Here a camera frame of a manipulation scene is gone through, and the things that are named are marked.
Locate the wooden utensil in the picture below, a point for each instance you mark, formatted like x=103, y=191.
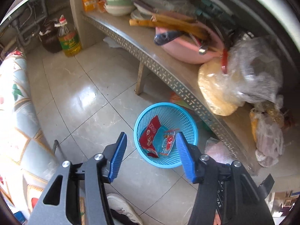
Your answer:
x=158, y=20

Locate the dark brown jug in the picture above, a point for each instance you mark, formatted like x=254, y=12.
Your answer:
x=48, y=36

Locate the crumpled clear plastic bag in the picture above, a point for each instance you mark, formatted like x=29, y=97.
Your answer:
x=254, y=72

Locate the stack of white plates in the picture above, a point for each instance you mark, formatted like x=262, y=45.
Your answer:
x=136, y=14

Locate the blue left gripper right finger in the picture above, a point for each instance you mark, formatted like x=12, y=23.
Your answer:
x=188, y=155

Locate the clear red-printed snack bag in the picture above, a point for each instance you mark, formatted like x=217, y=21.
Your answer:
x=169, y=138

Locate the stack of ceramic bowls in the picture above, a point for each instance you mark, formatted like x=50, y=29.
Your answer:
x=119, y=7

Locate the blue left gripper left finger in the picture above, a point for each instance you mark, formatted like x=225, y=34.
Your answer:
x=117, y=158

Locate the pink plastic basin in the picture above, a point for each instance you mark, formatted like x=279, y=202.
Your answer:
x=184, y=49

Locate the floral patterned tablecloth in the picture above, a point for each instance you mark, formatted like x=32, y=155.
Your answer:
x=27, y=160

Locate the yellow round flatbread in bag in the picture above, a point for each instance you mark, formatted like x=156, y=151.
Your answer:
x=214, y=88

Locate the blue plastic trash basket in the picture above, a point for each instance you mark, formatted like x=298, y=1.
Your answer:
x=171, y=116

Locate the white sneaker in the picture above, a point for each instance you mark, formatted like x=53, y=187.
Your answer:
x=122, y=212

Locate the pinkish plastic bag on shelf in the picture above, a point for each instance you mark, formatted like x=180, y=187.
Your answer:
x=266, y=126

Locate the red snack wrapper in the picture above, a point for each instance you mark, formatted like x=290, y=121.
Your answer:
x=147, y=138

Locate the yellow cooking oil bottle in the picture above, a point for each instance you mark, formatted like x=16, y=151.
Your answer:
x=68, y=37

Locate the metal perforated shelf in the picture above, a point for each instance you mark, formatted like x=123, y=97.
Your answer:
x=234, y=130

